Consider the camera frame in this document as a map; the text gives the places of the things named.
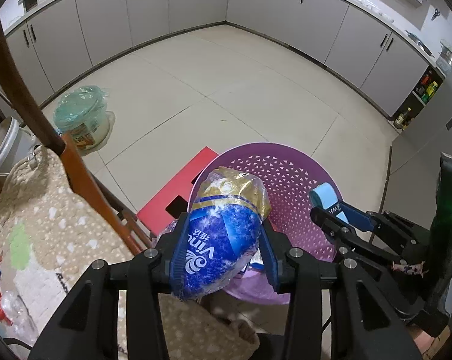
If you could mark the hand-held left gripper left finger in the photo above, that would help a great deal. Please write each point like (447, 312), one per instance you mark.
(177, 255)

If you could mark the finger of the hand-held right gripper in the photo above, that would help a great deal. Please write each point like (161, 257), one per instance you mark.
(334, 228)
(361, 221)

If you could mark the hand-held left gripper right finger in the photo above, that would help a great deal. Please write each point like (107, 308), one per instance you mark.
(269, 258)

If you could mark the light blue small packet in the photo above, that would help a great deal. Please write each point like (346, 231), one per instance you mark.
(325, 195)

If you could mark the blue tissue packet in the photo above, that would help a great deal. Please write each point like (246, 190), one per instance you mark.
(214, 240)

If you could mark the purple plastic basket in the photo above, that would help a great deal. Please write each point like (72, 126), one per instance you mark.
(286, 180)

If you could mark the clear plastic wrap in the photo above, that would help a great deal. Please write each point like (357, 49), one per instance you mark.
(17, 318)

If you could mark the large red cardboard box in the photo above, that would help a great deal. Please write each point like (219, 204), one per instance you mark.
(173, 191)

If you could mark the open shelf with bottles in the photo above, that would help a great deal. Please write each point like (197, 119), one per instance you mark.
(421, 93)

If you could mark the quilted polka dot seat cushion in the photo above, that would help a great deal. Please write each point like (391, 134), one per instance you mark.
(42, 210)

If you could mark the green-lidded plastic container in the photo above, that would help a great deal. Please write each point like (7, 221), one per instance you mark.
(83, 112)

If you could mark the steel pot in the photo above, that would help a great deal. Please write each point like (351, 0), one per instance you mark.
(446, 56)

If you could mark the grey frying pan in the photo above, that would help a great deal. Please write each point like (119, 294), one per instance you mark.
(419, 41)

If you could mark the white plastic bucket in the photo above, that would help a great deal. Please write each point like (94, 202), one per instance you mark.
(8, 142)

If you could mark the wooden chair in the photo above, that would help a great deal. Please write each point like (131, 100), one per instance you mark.
(19, 93)

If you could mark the grey kitchen base cabinets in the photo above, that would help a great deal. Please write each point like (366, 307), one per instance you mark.
(195, 3)

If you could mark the scissors on wall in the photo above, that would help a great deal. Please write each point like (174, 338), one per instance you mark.
(437, 14)

